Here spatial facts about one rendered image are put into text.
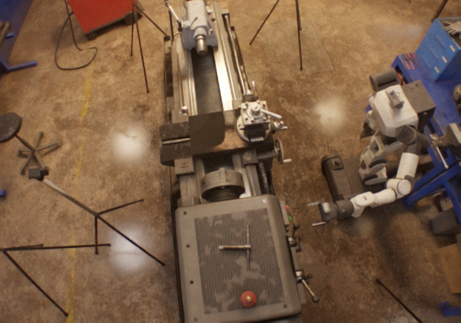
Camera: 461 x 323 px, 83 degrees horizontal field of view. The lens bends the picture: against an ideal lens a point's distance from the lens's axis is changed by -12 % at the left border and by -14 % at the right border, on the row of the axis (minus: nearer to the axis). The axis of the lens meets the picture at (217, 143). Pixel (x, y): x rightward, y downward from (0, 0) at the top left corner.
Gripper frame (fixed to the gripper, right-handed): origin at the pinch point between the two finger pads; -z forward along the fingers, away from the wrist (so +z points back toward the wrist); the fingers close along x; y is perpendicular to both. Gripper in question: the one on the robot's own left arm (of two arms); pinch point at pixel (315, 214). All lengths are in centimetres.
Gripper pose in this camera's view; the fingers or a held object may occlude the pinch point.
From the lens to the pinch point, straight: 153.3
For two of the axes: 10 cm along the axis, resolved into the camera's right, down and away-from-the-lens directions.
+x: -1.3, -8.6, 4.9
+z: 9.9, -1.5, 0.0
